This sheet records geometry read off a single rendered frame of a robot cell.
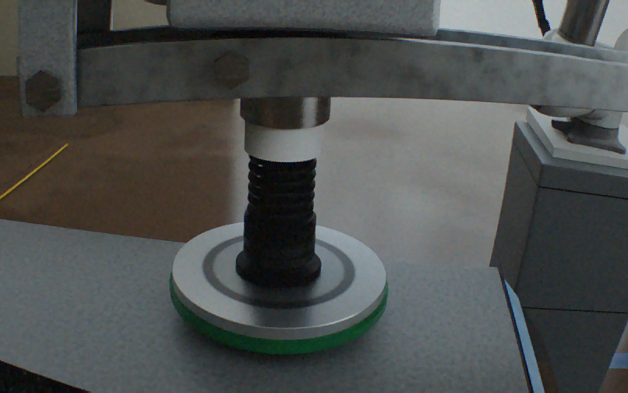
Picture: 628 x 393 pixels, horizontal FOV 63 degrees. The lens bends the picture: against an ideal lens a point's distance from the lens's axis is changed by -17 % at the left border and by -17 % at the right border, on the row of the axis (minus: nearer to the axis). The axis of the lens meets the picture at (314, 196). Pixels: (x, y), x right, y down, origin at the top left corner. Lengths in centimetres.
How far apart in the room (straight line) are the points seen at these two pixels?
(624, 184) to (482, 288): 85
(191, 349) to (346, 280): 17
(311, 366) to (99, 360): 20
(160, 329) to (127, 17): 555
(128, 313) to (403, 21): 40
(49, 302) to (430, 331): 42
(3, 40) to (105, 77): 657
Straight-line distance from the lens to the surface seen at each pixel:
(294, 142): 51
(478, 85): 51
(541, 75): 54
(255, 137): 52
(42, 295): 68
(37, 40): 46
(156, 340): 59
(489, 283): 73
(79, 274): 71
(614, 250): 157
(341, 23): 42
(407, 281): 70
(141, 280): 69
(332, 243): 65
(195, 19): 41
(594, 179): 147
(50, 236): 81
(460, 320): 65
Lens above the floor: 120
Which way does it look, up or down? 23 degrees down
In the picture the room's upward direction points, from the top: 4 degrees clockwise
